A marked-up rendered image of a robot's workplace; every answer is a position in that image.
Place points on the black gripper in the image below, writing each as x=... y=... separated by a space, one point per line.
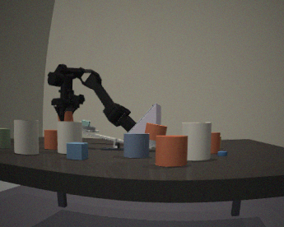
x=62 y=104

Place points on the white cylinder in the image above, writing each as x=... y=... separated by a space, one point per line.
x=26 y=135
x=67 y=132
x=199 y=140

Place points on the green cylinder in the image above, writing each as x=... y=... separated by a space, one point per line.
x=5 y=138

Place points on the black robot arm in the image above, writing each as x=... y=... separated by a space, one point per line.
x=116 y=113

